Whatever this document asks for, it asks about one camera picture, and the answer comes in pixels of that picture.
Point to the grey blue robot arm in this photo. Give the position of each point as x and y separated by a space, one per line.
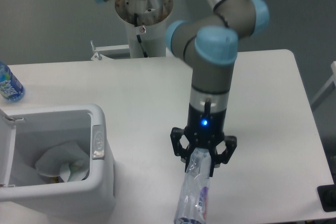
209 46

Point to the black clamp at table edge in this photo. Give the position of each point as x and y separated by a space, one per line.
327 197

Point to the white metal base frame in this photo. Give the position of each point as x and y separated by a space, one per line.
110 52

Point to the crushed clear plastic bottle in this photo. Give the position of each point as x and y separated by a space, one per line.
193 200

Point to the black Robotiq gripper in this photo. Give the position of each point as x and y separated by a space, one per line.
204 131

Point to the white plastic trash can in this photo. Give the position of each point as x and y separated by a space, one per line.
27 133

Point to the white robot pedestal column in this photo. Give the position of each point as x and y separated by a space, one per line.
145 23

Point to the white paper wrapper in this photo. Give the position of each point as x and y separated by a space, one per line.
67 161

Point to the white frame at right edge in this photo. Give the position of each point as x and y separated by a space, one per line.
324 91

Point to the blue labelled water bottle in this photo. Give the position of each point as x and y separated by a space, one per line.
11 88

